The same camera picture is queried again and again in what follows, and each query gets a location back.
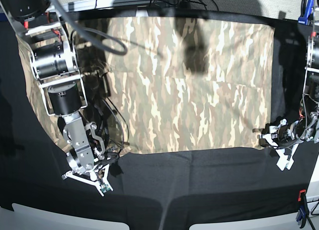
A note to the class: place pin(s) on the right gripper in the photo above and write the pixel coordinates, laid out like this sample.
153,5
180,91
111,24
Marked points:
98,175

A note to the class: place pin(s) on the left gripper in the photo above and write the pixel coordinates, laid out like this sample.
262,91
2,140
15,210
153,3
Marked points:
285,136

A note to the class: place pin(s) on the camouflage t-shirt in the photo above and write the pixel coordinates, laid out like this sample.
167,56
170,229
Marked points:
184,84

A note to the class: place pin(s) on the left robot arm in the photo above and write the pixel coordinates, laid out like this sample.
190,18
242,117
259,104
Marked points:
295,92

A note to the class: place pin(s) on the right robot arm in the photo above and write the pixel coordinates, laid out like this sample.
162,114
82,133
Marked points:
40,25

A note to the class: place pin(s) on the orange blue clamp bottom right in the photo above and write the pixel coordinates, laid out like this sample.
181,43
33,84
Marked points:
303,215

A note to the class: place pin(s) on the black table cloth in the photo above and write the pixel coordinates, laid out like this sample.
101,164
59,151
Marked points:
169,191

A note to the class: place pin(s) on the blue clamp top right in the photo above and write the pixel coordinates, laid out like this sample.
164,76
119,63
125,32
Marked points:
306,17

